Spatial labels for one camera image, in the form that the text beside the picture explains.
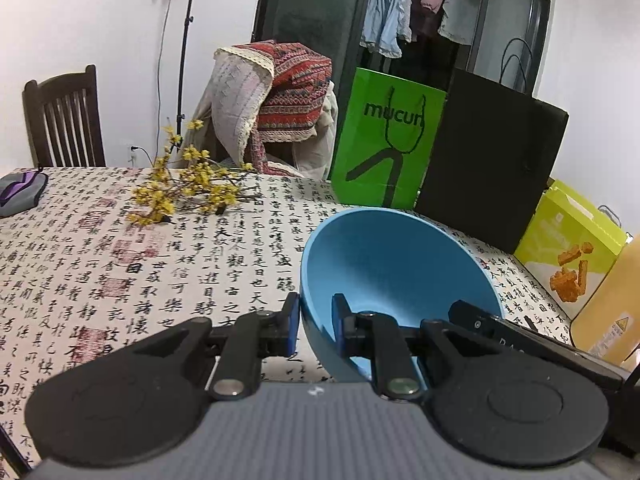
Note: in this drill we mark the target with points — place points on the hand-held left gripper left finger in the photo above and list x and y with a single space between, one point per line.
291 327

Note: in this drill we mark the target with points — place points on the black paper bag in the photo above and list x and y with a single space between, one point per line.
490 160

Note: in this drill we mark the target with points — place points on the studio light on stand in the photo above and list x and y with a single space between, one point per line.
189 20

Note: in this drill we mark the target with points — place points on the green paper bag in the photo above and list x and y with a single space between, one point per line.
370 160

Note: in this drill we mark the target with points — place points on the hanging light blue shirt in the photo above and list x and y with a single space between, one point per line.
387 15

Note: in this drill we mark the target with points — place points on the hanging white garment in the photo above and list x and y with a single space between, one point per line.
462 20

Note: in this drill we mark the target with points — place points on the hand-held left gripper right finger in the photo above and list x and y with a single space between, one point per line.
340 330

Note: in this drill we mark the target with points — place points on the purple grey pouch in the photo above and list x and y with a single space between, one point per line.
22 192

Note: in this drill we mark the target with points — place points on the dark wooden chair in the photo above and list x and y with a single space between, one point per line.
60 82

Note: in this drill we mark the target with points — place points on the blue bowl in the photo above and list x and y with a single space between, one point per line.
390 260

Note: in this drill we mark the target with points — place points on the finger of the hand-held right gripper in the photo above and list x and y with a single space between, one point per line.
475 315

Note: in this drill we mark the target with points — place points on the yellow-green snack box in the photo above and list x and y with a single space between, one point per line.
555 230

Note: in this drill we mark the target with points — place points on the yellow flower branch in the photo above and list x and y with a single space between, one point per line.
200 187

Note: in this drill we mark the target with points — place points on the black framed sliding glass door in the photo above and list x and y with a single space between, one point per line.
300 5

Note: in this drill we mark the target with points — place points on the yellow bottle with grey cap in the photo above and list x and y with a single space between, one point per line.
615 300

